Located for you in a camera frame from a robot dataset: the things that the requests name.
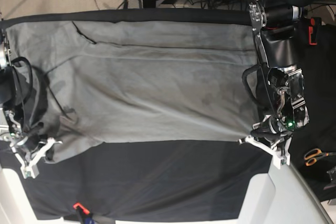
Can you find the white bin left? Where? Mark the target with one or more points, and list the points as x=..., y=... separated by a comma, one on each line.
x=15, y=207

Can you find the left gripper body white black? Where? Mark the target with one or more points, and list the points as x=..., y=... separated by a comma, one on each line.
x=270, y=136

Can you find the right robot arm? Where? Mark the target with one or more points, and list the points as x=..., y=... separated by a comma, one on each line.
x=17, y=86

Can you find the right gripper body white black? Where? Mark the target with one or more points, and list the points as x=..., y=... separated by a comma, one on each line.
x=29, y=148

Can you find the small black object right edge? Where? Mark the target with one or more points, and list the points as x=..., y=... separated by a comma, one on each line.
x=331, y=174

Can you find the white bin right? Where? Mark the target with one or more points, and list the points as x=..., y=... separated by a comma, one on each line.
x=288, y=195

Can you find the black table cloth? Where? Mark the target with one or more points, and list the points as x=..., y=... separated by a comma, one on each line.
x=164, y=181

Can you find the orange handled scissors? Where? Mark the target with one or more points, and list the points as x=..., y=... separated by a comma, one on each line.
x=314, y=155

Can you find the red black clamp right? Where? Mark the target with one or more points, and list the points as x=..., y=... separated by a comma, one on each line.
x=313, y=30

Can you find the white bin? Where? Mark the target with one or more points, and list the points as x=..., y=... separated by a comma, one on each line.
x=288, y=195
x=15, y=207

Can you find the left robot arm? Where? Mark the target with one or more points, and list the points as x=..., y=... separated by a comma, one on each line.
x=281, y=31

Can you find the red blue clamp bottom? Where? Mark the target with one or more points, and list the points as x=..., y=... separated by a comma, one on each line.
x=83, y=214

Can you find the grey T-shirt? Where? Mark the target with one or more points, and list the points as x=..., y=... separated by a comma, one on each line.
x=124, y=82

